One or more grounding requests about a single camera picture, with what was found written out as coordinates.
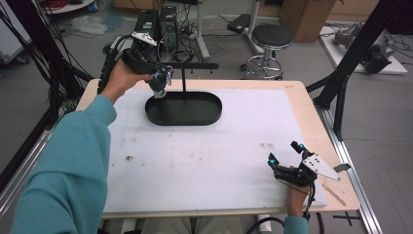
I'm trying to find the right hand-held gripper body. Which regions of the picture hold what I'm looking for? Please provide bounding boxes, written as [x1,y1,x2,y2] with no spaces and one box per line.
[273,152,343,188]

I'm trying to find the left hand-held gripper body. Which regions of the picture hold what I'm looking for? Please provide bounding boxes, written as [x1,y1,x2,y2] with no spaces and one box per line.
[121,30,164,76]

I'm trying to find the black and white plush toy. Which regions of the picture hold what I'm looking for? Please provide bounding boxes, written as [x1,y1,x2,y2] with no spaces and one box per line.
[146,76,169,99]

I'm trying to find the black hook stand with tray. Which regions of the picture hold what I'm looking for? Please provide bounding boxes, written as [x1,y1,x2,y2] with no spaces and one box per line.
[144,61,224,127]

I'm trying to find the person's left hand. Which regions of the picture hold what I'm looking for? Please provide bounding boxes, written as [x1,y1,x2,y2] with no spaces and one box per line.
[100,58,154,105]

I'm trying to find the person's right hand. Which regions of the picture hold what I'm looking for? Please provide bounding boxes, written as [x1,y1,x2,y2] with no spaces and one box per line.
[285,163,312,218]

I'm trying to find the small grey metal clip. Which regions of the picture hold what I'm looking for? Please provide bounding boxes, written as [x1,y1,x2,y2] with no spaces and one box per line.
[333,163,353,174]

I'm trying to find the white power supply unit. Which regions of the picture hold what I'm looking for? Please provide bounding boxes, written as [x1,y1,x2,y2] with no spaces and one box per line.
[109,35,127,57]

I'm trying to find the thin wooden stick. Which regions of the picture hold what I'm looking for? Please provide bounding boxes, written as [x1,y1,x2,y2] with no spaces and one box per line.
[320,182,348,208]

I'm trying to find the black computer tower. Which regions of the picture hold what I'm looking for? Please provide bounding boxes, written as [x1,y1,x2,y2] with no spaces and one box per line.
[133,9,161,40]
[158,5,179,52]

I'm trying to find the wooden table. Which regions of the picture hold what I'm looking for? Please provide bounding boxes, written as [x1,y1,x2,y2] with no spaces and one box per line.
[75,78,361,220]

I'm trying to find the white desk leg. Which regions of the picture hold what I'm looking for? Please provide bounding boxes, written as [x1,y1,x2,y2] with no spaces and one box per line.
[244,0,265,56]
[194,0,211,61]

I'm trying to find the white table mat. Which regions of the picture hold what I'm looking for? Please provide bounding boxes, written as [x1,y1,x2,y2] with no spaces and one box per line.
[102,87,329,214]

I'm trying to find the clear plastic bag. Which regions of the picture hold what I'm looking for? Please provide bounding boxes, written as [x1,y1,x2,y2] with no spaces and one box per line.
[68,15,109,36]

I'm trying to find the black power adapter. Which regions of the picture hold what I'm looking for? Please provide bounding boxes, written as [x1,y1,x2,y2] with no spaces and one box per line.
[226,13,252,35]

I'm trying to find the white round table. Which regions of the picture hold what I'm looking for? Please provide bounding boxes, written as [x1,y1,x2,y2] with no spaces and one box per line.
[44,0,96,16]

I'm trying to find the white floor board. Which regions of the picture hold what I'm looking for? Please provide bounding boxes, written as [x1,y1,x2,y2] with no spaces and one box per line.
[319,24,409,76]

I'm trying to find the black round stool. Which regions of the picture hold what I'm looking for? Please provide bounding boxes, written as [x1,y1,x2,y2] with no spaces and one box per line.
[241,22,295,81]

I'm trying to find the person's legs beige trousers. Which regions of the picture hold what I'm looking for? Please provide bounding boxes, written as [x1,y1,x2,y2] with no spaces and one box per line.
[139,215,251,234]

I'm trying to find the grey device on white board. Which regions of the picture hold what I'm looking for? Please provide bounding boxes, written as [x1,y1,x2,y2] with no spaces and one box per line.
[332,22,397,75]

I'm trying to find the cardboard box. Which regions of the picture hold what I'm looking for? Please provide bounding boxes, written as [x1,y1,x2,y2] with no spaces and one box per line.
[278,0,338,44]

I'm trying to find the right hand-held gripper black cable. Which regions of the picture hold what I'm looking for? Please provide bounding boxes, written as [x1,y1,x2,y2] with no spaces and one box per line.
[301,182,318,222]

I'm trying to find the hand-held gripper black cable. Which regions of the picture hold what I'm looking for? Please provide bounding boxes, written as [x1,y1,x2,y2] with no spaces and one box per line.
[96,34,132,96]
[301,182,318,222]

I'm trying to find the left hand-held gripper black cable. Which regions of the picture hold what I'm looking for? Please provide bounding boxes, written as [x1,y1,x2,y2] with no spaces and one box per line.
[96,34,132,96]

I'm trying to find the aluminium rail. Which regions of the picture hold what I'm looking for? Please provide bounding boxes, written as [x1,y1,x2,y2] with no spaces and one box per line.
[315,105,385,234]
[0,128,57,217]

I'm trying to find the black cable under table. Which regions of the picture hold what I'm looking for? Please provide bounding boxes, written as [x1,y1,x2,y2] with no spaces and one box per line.
[248,215,287,234]

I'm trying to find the black frame strut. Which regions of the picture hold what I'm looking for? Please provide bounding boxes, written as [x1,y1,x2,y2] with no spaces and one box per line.
[305,0,413,142]
[0,0,95,193]

